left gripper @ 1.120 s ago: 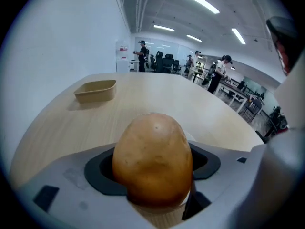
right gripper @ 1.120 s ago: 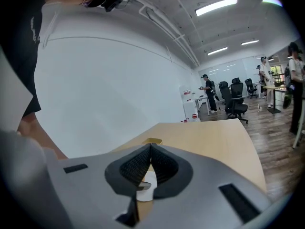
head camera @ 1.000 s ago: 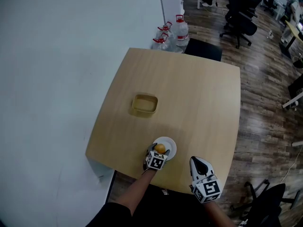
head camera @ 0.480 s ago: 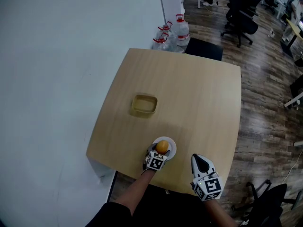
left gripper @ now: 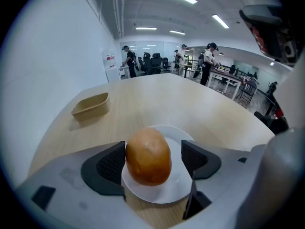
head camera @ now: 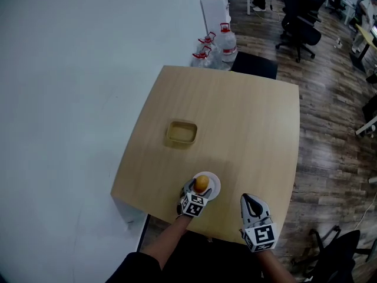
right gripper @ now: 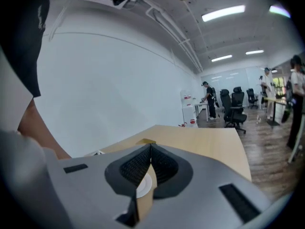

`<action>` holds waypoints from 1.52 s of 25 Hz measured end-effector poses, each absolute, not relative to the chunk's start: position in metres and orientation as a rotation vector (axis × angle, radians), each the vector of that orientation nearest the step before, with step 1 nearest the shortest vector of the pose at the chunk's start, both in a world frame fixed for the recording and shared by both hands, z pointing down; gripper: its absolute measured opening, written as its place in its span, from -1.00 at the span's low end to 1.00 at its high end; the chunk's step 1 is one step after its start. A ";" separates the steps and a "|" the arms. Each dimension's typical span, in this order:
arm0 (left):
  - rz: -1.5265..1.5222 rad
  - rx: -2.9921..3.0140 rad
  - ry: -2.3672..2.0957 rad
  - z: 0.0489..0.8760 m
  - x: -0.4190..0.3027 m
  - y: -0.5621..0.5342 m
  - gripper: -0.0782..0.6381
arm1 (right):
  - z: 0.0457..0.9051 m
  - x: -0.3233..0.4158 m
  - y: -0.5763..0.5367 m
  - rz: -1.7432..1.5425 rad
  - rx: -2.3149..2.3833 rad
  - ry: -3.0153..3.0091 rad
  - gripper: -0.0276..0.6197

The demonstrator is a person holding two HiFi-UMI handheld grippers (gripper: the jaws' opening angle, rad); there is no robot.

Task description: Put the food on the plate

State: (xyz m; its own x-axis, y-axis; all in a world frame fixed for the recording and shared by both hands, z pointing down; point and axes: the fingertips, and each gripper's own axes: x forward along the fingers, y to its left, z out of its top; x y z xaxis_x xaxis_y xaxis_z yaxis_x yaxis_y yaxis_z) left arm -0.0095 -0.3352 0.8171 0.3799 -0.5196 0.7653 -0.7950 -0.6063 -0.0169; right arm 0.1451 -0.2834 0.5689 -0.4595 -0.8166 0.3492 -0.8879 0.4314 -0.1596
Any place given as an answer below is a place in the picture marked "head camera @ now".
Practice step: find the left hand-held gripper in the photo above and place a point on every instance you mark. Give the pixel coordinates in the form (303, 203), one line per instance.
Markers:
(193, 206)

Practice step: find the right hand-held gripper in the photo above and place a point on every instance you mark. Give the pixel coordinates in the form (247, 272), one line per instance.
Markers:
(262, 236)

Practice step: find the orange fruit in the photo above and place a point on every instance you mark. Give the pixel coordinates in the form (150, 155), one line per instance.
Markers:
(202, 183)

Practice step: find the white round plate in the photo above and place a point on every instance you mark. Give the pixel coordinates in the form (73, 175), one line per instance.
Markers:
(215, 184)

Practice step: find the person's right forearm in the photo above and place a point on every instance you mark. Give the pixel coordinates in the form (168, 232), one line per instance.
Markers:
(274, 267)

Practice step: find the person's left forearm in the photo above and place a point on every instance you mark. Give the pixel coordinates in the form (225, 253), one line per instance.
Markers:
(168, 240)

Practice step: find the tan rectangular box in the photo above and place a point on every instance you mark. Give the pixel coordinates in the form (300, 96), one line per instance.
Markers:
(181, 134)

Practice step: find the person's black clothing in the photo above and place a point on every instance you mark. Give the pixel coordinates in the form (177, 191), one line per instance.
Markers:
(206, 261)

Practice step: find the black mesh office chair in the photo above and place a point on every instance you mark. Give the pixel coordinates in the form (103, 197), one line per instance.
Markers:
(335, 258)

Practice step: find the small clear water jug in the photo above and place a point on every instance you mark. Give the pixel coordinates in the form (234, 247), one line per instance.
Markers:
(202, 57)
(207, 40)

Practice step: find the dark desk with white legs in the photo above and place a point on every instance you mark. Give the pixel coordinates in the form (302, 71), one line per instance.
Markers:
(366, 127)

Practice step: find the large clear water jug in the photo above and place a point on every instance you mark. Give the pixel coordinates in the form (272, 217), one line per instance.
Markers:
(228, 44)

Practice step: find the white water dispenser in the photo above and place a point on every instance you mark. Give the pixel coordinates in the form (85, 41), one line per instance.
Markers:
(215, 10)

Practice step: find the yellow desk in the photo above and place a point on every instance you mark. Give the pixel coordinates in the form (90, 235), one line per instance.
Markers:
(366, 35)

